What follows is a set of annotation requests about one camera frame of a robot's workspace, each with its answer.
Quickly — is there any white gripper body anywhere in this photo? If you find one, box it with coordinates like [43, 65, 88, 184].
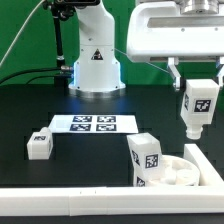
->
[126, 1, 224, 62]

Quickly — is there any grey cable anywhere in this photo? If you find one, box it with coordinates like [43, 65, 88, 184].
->
[0, 0, 47, 68]

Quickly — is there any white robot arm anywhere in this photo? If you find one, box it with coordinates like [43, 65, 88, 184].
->
[69, 0, 224, 97]

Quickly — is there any black cable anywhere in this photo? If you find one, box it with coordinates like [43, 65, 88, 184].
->
[0, 67, 73, 86]

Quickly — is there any white L-shaped barrier wall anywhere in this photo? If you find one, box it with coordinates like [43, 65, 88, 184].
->
[0, 144, 224, 216]

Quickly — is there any white marker sheet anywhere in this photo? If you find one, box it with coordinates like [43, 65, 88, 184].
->
[49, 115, 138, 133]

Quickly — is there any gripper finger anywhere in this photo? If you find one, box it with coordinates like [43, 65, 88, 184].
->
[216, 56, 224, 88]
[167, 57, 181, 91]

